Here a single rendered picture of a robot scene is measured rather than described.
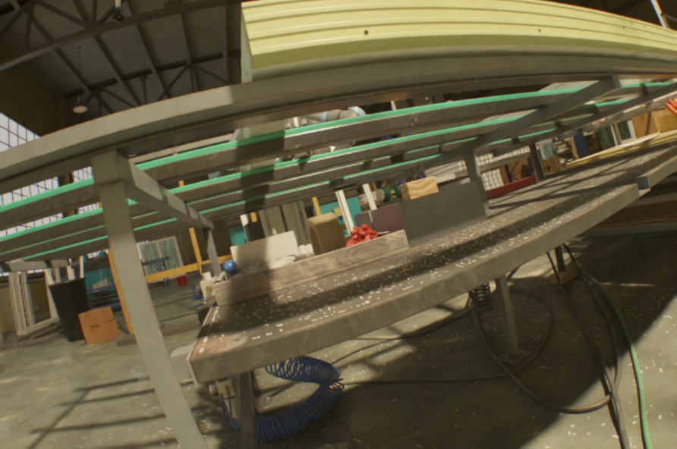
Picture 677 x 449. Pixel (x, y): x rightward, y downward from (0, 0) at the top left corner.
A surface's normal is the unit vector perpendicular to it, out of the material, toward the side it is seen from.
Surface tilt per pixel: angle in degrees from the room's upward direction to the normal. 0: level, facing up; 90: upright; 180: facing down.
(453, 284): 90
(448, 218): 90
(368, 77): 90
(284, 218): 90
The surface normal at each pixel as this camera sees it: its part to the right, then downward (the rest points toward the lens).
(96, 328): -0.02, -0.06
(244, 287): 0.26, -0.14
